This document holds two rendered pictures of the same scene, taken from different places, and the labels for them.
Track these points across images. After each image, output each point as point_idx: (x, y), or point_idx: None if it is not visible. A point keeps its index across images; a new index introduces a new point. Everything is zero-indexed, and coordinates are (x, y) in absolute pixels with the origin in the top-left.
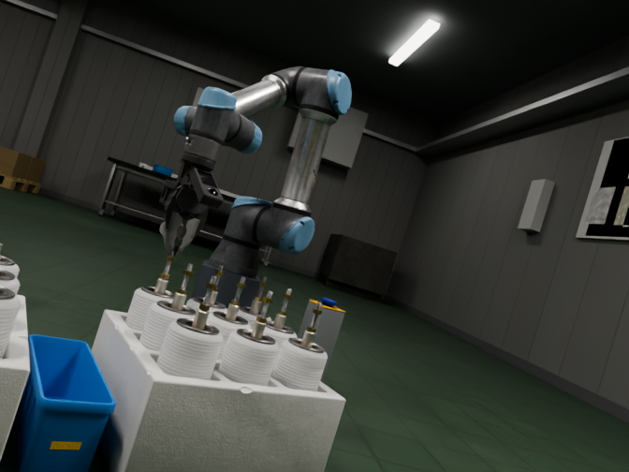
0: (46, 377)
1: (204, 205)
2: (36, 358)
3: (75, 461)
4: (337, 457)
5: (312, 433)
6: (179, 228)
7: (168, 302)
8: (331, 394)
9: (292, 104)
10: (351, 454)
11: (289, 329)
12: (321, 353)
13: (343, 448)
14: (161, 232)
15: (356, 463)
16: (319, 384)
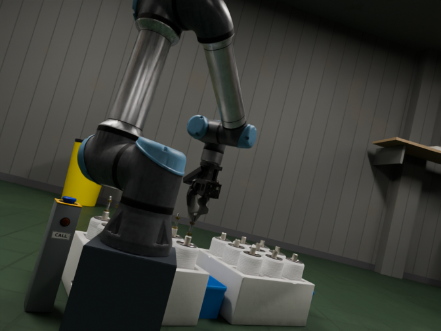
0: (210, 307)
1: (192, 185)
2: (210, 275)
3: None
4: (20, 286)
5: None
6: (199, 207)
7: (177, 237)
8: (82, 232)
9: (189, 28)
10: (0, 287)
11: (103, 224)
12: None
13: (0, 291)
14: (205, 213)
15: (6, 282)
16: (83, 235)
